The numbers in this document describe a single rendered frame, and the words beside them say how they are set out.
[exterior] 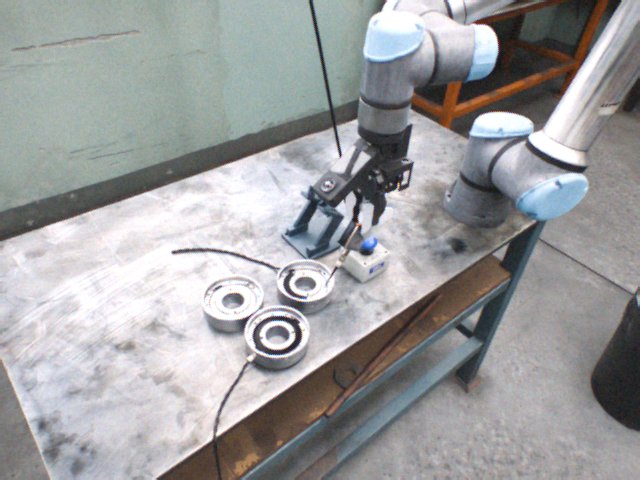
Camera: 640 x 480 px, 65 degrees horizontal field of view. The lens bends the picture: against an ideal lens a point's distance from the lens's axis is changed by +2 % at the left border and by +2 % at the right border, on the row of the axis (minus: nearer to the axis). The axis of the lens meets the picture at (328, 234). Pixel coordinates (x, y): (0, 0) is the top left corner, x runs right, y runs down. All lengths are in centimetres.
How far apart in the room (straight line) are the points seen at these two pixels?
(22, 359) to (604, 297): 210
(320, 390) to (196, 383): 36
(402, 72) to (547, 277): 178
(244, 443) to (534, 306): 148
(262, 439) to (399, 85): 70
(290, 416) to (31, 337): 49
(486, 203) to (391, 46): 55
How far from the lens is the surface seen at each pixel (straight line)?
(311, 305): 87
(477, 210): 113
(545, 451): 183
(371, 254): 95
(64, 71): 229
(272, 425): 106
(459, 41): 74
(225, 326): 85
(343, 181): 74
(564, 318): 223
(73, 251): 108
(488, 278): 142
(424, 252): 105
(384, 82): 70
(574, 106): 97
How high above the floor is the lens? 148
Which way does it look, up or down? 40 degrees down
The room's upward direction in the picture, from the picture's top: 5 degrees clockwise
